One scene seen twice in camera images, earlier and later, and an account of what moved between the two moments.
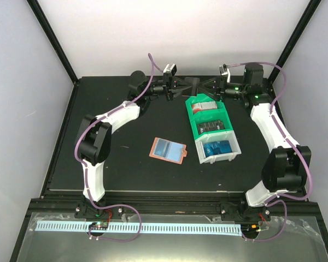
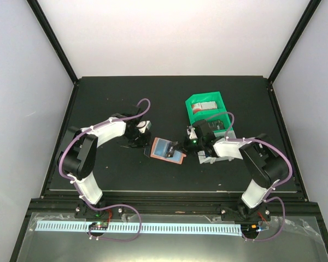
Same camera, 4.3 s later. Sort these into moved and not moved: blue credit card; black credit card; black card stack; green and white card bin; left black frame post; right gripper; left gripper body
Moved: black credit card; left gripper body; right gripper
Not moved: left black frame post; black card stack; blue credit card; green and white card bin
